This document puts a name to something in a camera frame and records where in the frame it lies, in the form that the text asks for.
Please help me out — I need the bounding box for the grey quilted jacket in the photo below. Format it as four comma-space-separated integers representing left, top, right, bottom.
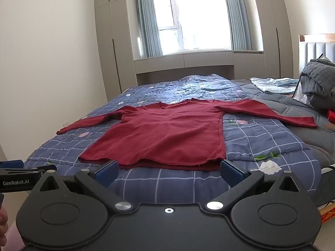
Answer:
299, 58, 335, 110

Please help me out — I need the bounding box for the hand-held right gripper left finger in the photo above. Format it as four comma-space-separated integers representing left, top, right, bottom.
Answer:
31, 159, 134, 213

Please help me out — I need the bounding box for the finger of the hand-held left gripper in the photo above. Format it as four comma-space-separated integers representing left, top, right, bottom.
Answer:
0, 159, 24, 169

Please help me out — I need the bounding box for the grey quilted mattress pad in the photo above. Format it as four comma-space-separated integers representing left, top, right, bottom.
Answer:
230, 78, 335, 207

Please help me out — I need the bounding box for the red and yellow box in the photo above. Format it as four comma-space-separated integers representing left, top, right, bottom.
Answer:
318, 200, 335, 224

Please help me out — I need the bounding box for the beige window cabinet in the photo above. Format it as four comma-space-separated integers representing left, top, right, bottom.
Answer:
133, 50, 264, 86

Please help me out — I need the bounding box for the beige wardrobe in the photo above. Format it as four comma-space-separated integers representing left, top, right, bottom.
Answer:
250, 0, 294, 79
94, 0, 137, 95

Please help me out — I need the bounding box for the blue plaid floral quilt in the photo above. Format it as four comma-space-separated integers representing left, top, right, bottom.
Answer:
23, 74, 321, 204

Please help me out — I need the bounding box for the blue curtain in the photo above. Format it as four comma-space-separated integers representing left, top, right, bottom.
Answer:
221, 0, 252, 51
133, 0, 164, 59

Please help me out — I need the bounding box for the person's left hand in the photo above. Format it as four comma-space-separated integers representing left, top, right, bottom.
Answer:
0, 210, 10, 239

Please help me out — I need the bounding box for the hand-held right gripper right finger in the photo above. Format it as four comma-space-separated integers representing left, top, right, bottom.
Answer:
204, 160, 305, 212

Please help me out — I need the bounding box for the light blue cloth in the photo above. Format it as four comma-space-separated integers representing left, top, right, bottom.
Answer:
250, 77, 299, 94

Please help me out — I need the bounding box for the red long-sleeved sweater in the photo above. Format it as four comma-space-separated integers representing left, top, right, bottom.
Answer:
56, 98, 318, 172

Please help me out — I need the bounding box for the white framed window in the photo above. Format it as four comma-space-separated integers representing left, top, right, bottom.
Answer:
152, 0, 232, 51

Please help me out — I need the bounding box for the grey padded headboard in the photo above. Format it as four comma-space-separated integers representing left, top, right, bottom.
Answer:
298, 33, 335, 77

